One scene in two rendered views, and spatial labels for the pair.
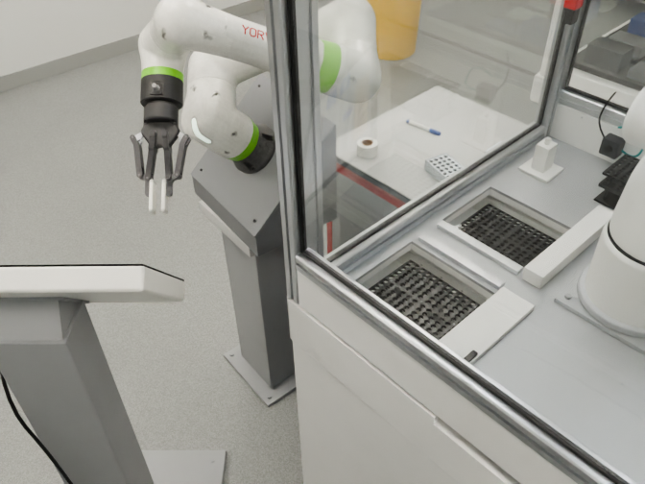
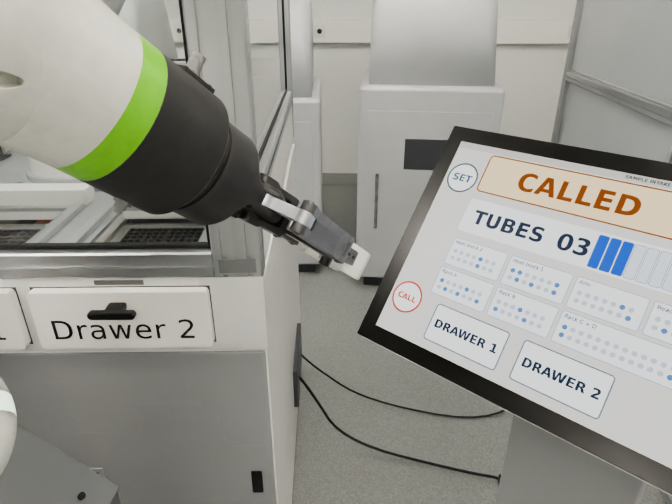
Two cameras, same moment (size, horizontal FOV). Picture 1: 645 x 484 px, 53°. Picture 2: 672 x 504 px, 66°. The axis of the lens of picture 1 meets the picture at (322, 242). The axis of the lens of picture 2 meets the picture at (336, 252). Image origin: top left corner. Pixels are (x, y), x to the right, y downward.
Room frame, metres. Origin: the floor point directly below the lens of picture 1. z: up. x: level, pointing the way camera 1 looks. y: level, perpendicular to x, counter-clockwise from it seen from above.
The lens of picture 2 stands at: (1.47, 0.66, 1.36)
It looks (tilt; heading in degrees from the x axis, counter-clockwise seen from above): 26 degrees down; 221
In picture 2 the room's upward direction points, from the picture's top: straight up
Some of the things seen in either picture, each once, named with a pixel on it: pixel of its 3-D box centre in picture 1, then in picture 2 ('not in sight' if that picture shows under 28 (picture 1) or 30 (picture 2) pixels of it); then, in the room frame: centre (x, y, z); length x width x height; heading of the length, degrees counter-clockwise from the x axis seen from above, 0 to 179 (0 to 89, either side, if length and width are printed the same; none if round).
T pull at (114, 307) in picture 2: not in sight; (114, 310); (1.16, -0.07, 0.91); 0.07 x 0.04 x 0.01; 132
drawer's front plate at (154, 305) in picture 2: not in sight; (123, 318); (1.14, -0.09, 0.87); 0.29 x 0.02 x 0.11; 132
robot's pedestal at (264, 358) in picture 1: (270, 291); not in sight; (1.55, 0.18, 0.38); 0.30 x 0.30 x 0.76; 38
